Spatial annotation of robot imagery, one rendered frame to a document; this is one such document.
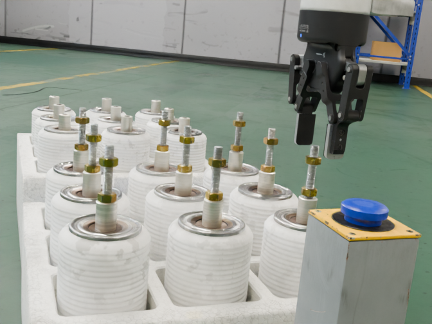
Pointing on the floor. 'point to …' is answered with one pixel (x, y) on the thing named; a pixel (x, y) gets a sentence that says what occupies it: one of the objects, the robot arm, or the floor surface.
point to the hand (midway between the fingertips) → (318, 139)
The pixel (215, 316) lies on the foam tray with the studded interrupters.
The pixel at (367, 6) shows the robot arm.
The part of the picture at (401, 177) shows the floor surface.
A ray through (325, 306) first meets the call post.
